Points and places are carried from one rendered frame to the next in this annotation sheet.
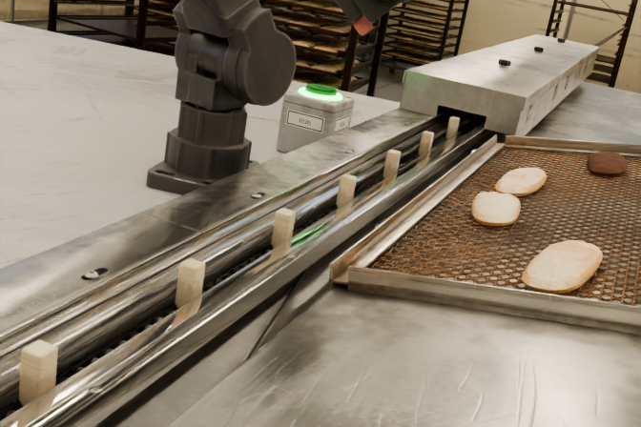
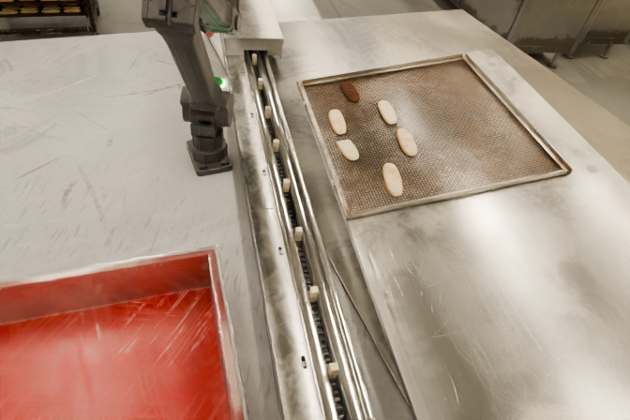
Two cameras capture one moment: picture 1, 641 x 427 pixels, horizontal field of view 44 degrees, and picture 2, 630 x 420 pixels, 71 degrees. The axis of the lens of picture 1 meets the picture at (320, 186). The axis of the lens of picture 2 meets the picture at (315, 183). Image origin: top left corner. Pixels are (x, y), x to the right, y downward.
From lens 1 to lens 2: 0.63 m
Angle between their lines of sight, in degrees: 43
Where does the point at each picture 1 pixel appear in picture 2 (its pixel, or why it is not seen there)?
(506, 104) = (276, 43)
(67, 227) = (210, 220)
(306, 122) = not seen: hidden behind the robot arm
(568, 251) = (392, 173)
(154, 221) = (260, 213)
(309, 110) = not seen: hidden behind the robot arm
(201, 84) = (206, 128)
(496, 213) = (353, 155)
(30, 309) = (288, 277)
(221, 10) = (216, 104)
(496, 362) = (410, 232)
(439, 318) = (383, 220)
